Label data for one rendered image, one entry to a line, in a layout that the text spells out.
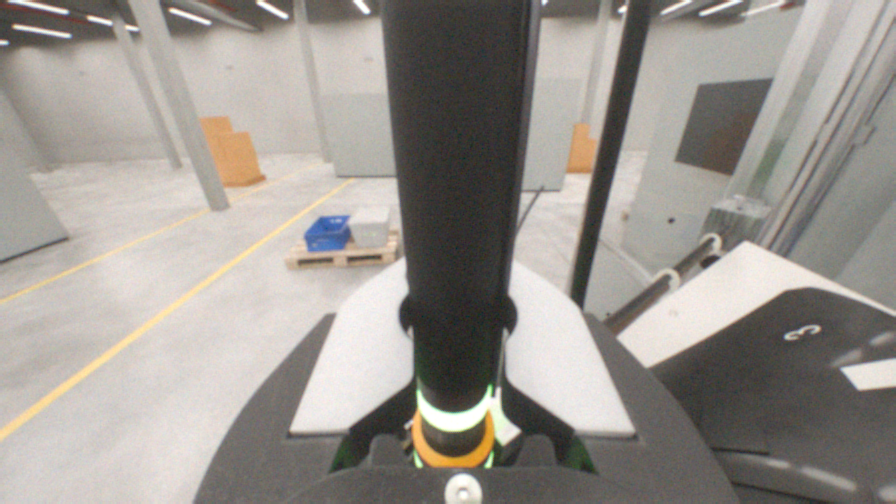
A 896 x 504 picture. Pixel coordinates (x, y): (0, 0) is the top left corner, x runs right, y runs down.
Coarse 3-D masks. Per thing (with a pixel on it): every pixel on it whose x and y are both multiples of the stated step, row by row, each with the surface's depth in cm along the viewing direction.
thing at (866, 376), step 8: (888, 360) 11; (848, 368) 11; (856, 368) 11; (864, 368) 11; (872, 368) 11; (880, 368) 11; (888, 368) 10; (848, 376) 11; (856, 376) 11; (864, 376) 11; (872, 376) 11; (880, 376) 10; (888, 376) 10; (856, 384) 11; (864, 384) 11; (872, 384) 10; (880, 384) 10; (888, 384) 10
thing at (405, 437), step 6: (402, 432) 30; (408, 432) 30; (402, 438) 29; (408, 438) 28; (402, 444) 28; (408, 444) 27; (408, 450) 27; (414, 450) 25; (408, 456) 27; (414, 456) 25; (414, 462) 24
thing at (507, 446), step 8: (496, 400) 18; (504, 432) 16; (512, 432) 16; (520, 432) 16; (496, 440) 16; (504, 440) 16; (512, 440) 16; (520, 440) 17; (496, 448) 16; (504, 448) 16; (512, 448) 17; (520, 448) 17; (496, 456) 16; (504, 456) 16; (512, 456) 17; (496, 464) 16; (504, 464) 16; (512, 464) 16
